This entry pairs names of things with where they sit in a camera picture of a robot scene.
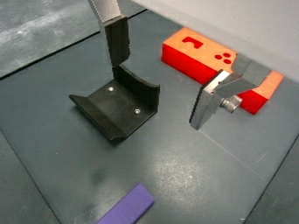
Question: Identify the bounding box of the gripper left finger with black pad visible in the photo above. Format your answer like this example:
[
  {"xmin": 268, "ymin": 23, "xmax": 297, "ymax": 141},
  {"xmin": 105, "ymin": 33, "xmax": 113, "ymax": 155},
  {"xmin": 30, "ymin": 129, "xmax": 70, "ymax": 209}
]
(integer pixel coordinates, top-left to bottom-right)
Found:
[{"xmin": 88, "ymin": 0, "xmax": 129, "ymax": 67}]

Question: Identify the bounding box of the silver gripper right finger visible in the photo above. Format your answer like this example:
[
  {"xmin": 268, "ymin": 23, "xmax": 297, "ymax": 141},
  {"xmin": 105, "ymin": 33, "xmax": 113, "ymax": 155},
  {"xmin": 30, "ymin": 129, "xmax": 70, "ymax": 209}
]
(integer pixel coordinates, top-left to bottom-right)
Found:
[{"xmin": 189, "ymin": 54, "xmax": 271, "ymax": 130}]

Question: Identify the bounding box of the purple rectangular block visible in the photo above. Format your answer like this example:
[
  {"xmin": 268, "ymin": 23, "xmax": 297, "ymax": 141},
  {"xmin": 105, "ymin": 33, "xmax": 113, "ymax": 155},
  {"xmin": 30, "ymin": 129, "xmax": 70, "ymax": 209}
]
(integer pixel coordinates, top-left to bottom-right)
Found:
[{"xmin": 96, "ymin": 184, "xmax": 155, "ymax": 224}]

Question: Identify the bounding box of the red shape sorter board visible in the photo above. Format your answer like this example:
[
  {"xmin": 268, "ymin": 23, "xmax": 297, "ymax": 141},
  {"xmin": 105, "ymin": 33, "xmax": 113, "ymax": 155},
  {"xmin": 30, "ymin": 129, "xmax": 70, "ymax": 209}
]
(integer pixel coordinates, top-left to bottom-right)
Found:
[{"xmin": 161, "ymin": 28, "xmax": 284, "ymax": 115}]

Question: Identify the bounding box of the black angled fixture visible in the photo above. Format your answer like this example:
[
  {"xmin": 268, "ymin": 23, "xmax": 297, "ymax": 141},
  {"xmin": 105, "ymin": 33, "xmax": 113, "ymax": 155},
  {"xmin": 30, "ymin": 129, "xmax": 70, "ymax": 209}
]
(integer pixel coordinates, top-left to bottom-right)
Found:
[{"xmin": 69, "ymin": 65, "xmax": 160, "ymax": 141}]

